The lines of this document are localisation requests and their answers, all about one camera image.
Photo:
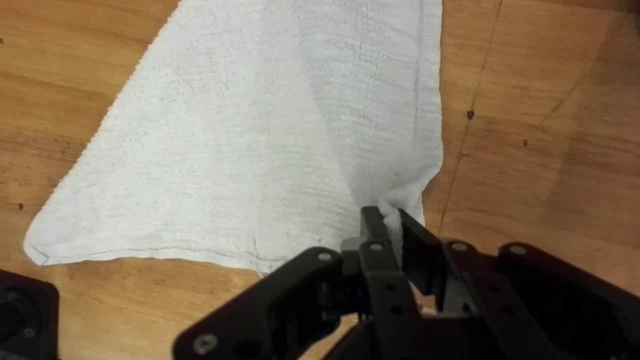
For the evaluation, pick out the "white towel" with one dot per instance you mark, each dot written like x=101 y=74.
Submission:
x=253 y=131

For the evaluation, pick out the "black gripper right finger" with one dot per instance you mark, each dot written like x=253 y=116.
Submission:
x=531 y=302

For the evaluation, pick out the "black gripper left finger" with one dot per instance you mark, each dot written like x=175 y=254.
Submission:
x=302 y=301

